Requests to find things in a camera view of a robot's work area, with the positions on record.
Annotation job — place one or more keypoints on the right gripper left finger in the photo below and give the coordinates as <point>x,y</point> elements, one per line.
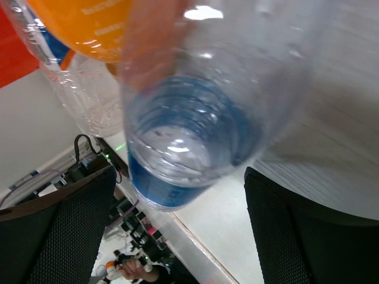
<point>55,238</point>

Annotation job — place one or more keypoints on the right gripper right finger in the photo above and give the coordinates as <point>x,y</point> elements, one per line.
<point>301,241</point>

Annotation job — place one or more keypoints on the blue label water bottle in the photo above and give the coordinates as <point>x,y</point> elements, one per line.
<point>206,85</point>

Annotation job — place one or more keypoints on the orange juice bottle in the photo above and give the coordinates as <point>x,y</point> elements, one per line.
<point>93,29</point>

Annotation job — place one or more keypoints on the clear bottle white label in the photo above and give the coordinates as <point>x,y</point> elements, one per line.
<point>85,87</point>

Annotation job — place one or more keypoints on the orange plastic bin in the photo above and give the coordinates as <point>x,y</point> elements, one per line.
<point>16,61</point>

